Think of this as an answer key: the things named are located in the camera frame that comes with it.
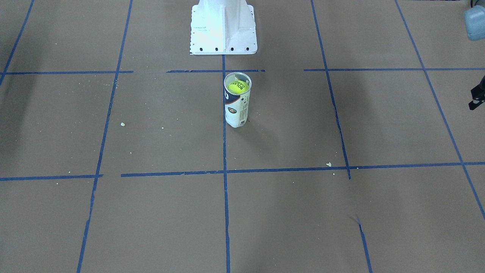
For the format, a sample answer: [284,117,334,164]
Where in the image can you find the tennis ball inside can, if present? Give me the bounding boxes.
[227,80,250,95]

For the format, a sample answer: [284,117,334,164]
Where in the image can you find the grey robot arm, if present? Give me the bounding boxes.
[464,0,485,41]

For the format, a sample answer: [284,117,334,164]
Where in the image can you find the clear tennis ball can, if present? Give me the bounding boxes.
[224,72,252,128]

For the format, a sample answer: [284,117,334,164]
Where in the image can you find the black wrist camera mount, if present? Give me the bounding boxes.
[468,76,485,110]

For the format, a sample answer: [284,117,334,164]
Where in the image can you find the white metal base plate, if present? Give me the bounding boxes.
[189,0,258,55]

